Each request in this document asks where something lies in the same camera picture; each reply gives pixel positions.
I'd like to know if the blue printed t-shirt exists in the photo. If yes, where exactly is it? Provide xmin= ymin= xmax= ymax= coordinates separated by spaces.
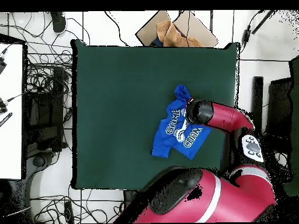
xmin=151 ymin=84 xmax=212 ymax=161

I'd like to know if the dark green table cloth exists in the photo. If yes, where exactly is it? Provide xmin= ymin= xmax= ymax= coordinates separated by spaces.
xmin=70 ymin=38 xmax=241 ymax=190

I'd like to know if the tan towel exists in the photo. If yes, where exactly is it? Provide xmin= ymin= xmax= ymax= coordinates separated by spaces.
xmin=156 ymin=20 xmax=204 ymax=48

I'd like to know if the brown cardboard box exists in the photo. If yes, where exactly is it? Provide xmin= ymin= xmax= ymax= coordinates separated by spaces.
xmin=135 ymin=10 xmax=219 ymax=48

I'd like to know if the black power adapter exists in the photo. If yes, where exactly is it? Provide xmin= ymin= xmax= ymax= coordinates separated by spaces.
xmin=241 ymin=24 xmax=252 ymax=46

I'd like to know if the person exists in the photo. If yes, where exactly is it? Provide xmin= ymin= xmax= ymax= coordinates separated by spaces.
xmin=50 ymin=11 xmax=68 ymax=34

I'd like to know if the white desk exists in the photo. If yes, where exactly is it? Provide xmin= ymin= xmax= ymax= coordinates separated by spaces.
xmin=0 ymin=43 xmax=24 ymax=180

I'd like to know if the black striped bar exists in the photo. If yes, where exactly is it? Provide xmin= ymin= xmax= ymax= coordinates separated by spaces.
xmin=0 ymin=112 xmax=13 ymax=128

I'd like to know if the green draped cloth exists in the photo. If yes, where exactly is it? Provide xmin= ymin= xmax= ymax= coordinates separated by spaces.
xmin=283 ymin=55 xmax=299 ymax=197

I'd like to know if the thin black rod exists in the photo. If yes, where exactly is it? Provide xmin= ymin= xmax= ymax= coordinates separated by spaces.
xmin=251 ymin=9 xmax=277 ymax=35

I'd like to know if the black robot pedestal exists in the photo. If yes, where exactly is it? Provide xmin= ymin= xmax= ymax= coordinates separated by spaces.
xmin=123 ymin=190 xmax=138 ymax=209

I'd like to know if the long black cable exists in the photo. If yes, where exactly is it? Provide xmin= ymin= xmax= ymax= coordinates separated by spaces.
xmin=104 ymin=10 xmax=128 ymax=47

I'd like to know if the black cable tangle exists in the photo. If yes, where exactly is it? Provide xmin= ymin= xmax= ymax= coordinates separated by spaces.
xmin=23 ymin=11 xmax=91 ymax=80
xmin=30 ymin=193 xmax=126 ymax=224

